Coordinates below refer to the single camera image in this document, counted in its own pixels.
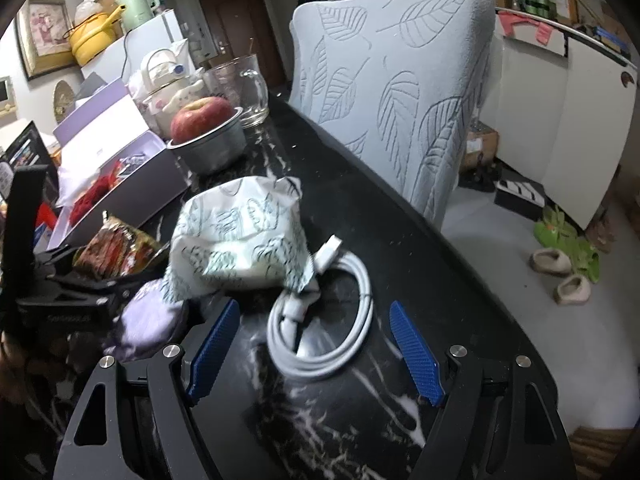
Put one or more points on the white teapot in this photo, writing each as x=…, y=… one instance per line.
x=155, y=110

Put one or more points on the white plush rabbit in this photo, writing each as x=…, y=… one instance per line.
x=187, y=92

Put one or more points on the white fridge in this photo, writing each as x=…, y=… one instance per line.
x=145, y=45

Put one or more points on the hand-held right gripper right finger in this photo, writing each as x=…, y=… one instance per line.
x=415, y=355

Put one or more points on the green kettle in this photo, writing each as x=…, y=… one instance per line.
x=134, y=7

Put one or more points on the round woven tray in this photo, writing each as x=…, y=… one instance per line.
x=64, y=100

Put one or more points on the green plush slippers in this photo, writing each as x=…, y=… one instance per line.
x=555, y=227

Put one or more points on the beige slipper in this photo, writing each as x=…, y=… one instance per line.
x=550, y=261
x=572, y=290

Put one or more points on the red apple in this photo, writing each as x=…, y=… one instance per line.
x=200, y=120

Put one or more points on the glass mug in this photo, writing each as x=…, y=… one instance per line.
x=250, y=95

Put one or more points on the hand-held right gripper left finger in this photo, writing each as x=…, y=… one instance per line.
x=212, y=355

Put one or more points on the red bottle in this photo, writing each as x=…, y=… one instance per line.
x=47, y=215

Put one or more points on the white green-printed packet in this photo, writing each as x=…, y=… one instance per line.
x=235, y=240

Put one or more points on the framed picture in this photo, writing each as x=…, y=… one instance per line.
x=42, y=35

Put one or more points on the black striped shoe box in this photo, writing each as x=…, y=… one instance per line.
x=520, y=190

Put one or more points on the white cabinet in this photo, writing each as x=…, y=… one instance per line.
x=565, y=135

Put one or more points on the chair with leaf-pattern cover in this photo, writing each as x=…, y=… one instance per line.
x=390, y=100

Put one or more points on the white crumpled plastic bag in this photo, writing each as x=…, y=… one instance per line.
x=90, y=10

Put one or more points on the grey plastic mailer bag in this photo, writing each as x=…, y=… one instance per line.
x=92, y=85

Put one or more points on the wall intercom panel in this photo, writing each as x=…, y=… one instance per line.
x=5, y=95

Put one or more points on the black printed pouch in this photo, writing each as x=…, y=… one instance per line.
x=25, y=147

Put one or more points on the lavender gift box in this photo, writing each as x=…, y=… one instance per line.
x=150, y=180

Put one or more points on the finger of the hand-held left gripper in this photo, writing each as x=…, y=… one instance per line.
x=115, y=286
x=25, y=210

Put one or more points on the pink cloth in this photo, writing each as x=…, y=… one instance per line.
x=515, y=22

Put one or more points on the metal bowl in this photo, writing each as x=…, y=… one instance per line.
x=210, y=152

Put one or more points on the red knitted pouch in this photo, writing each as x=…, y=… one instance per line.
x=92, y=195

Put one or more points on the brown door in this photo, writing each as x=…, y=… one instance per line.
x=240, y=25

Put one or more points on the brown gold snack packet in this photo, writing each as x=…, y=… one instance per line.
x=120, y=250

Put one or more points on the yellow pot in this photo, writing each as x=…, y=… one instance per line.
x=92, y=40

